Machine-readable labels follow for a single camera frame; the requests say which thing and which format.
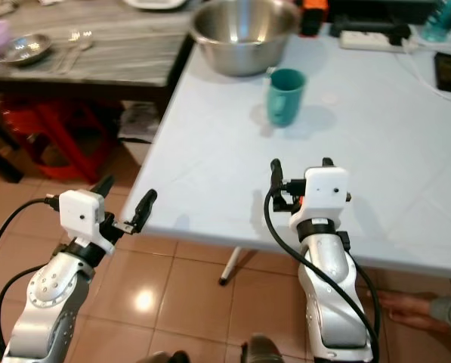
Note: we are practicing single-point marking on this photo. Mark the teal plastic bottle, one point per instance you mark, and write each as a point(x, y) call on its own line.
point(439, 23)

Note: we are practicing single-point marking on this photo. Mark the teal plastic mug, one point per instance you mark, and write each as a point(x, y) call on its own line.
point(285, 98)

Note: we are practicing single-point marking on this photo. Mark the white plate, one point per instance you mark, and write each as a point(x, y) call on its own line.
point(155, 3)

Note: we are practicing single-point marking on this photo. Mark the orange and black device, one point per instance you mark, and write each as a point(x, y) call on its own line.
point(314, 15)

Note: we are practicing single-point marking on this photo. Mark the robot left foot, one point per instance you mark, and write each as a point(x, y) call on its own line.
point(163, 357)

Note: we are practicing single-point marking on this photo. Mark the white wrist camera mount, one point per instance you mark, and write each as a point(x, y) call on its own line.
point(81, 215)
point(325, 189)

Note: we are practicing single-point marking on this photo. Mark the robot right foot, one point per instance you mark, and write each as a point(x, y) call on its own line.
point(263, 349)

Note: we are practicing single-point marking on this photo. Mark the white metal table leg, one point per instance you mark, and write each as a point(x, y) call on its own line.
point(231, 266)

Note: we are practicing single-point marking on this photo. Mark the red plastic stool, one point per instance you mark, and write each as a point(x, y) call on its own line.
point(55, 136)

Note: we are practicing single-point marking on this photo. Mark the white power strip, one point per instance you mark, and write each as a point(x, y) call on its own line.
point(369, 44)

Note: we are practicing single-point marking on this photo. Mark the large stainless steel bowl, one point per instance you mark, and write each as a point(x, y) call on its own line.
point(244, 38)

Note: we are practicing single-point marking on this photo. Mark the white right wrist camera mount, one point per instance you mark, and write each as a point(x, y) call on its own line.
point(325, 189)

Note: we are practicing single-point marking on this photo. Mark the white storage box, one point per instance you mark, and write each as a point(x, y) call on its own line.
point(138, 136)

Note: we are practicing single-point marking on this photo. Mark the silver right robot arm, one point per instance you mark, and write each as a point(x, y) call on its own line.
point(331, 280)

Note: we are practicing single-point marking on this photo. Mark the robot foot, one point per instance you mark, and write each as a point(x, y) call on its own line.
point(163, 357)
point(263, 349)

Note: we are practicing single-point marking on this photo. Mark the person's bare foot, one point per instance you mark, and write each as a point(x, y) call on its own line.
point(410, 310)

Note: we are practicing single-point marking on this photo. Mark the metal spoon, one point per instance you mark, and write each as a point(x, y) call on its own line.
point(66, 59)
point(83, 48)

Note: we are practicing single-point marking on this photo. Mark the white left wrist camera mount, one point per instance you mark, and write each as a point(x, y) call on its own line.
point(81, 215)

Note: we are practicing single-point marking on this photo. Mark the small stainless steel plate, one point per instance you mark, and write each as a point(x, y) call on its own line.
point(25, 49)

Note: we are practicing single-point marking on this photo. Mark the dark table with marble top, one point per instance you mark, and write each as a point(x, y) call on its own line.
point(127, 45)

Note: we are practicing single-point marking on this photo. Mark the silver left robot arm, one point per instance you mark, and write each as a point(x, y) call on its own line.
point(45, 295)

